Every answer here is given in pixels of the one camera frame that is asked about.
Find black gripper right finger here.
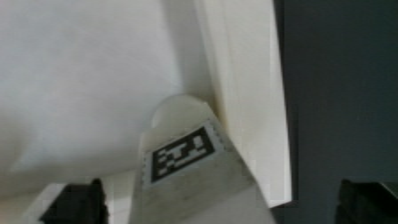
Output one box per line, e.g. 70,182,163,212
335,179,398,224

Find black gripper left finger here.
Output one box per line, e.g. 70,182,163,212
31,179,106,224

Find white table leg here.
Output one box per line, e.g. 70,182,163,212
129,95,277,224

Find white square table top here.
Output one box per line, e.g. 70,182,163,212
0,0,291,224

